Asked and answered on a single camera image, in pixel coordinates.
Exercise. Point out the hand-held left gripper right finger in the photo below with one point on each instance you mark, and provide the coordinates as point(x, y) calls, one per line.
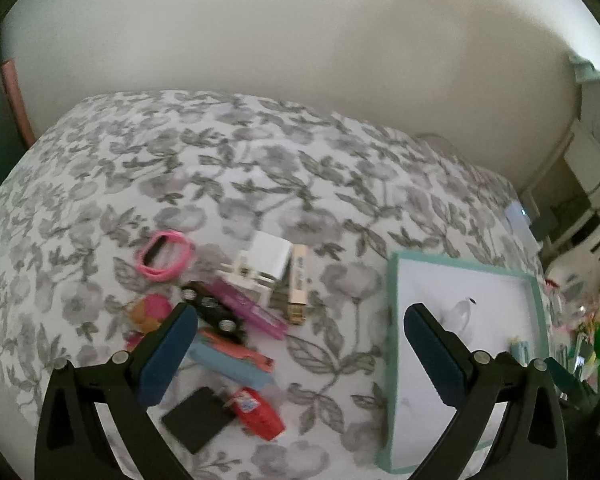
point(435, 360)

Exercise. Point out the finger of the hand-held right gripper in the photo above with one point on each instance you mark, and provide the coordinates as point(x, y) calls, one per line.
point(570, 385)

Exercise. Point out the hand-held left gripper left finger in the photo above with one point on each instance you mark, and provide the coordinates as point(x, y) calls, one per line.
point(165, 360)

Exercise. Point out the pink and blue utility knife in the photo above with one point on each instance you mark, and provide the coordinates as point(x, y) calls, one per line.
point(230, 355)

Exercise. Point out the black charger block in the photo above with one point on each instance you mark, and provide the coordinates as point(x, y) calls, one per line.
point(197, 417)

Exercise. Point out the black toy car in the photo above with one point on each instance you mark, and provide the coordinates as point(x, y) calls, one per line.
point(215, 310)

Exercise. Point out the teal-rimmed white tray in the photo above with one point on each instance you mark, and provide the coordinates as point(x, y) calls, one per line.
point(480, 285)

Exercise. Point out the purple tube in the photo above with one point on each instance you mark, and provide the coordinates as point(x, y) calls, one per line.
point(260, 310)

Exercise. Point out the small red bottle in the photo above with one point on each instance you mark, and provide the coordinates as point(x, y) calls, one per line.
point(260, 415)

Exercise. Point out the white charger plug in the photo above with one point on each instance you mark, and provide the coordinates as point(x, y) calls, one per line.
point(265, 255)

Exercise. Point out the gold harmonica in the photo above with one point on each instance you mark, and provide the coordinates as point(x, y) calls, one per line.
point(297, 285)

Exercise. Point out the white plastic clip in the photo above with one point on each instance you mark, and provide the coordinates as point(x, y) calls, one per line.
point(457, 315)

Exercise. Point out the grey floral blanket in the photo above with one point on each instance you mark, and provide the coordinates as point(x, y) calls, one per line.
point(230, 185)

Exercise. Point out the white lattice furniture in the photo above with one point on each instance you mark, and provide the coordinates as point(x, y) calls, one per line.
point(595, 175)

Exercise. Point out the pink wooden frame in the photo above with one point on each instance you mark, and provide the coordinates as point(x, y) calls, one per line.
point(17, 105)

